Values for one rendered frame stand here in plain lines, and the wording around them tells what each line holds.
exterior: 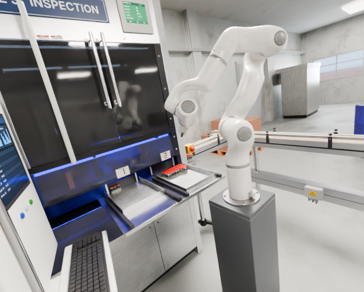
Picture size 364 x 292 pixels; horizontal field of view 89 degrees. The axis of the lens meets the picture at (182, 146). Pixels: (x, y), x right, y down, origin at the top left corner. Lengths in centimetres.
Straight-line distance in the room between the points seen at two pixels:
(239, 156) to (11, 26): 119
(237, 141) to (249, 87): 25
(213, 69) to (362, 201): 143
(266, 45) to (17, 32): 109
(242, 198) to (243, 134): 35
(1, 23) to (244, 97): 111
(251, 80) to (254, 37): 16
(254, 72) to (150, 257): 142
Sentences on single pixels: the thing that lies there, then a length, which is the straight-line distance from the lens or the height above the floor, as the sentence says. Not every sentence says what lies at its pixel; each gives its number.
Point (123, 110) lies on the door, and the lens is 127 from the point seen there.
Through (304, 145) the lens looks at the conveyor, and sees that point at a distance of 176.
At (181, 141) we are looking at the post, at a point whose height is 108.
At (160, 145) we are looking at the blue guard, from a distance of 138.
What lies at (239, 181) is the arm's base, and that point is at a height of 98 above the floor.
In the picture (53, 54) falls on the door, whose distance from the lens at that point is 123.
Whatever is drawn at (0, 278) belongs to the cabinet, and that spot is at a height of 106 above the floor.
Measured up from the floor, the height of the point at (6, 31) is 183.
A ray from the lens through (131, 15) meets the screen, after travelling 143.
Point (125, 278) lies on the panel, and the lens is 164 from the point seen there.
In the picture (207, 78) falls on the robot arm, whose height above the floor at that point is 148.
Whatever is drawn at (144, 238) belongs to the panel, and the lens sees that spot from 154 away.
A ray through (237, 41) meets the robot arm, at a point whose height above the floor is 160.
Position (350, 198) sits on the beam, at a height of 51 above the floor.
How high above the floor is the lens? 142
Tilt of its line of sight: 14 degrees down
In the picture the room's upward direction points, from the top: 10 degrees counter-clockwise
